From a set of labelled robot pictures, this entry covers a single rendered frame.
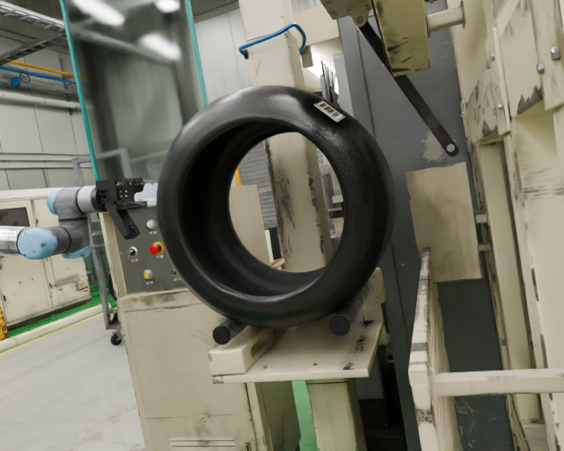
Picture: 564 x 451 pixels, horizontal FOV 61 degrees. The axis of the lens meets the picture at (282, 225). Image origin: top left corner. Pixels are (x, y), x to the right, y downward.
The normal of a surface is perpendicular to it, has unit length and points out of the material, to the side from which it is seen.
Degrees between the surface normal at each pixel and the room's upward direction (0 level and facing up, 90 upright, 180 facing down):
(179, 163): 83
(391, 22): 162
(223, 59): 90
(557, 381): 90
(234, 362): 90
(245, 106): 79
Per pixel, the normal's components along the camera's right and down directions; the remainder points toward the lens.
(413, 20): 0.07, 0.97
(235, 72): -0.37, 0.12
